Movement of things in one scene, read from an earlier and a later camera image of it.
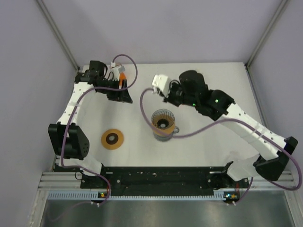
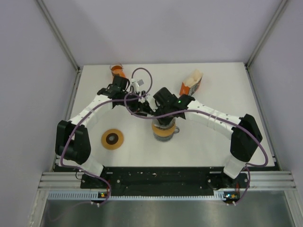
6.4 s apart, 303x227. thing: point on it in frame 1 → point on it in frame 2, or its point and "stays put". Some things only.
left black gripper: [124, 96] → [139, 108]
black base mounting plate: [162, 181] stays put
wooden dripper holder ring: [163, 132] stays put
